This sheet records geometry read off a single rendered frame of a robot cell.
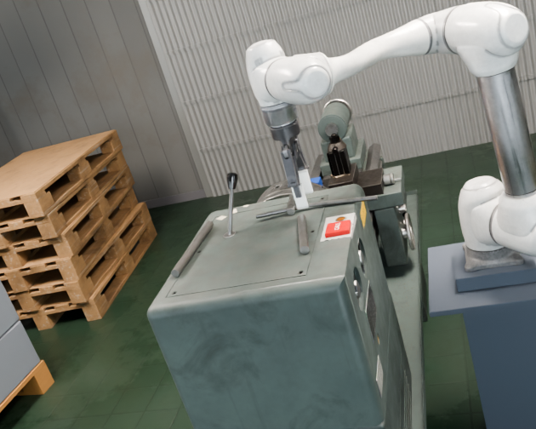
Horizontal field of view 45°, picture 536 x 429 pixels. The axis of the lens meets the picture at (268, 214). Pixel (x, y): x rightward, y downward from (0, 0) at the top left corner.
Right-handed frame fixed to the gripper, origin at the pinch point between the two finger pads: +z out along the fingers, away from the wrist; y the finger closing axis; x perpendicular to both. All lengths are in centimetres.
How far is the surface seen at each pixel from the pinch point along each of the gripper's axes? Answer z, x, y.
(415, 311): 76, -16, 53
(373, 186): 34, -8, 81
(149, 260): 130, 202, 262
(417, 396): 76, -16, 5
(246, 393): 30, 16, -43
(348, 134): 28, 6, 139
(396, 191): 38, -16, 81
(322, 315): 12.2, -7.5, -43.3
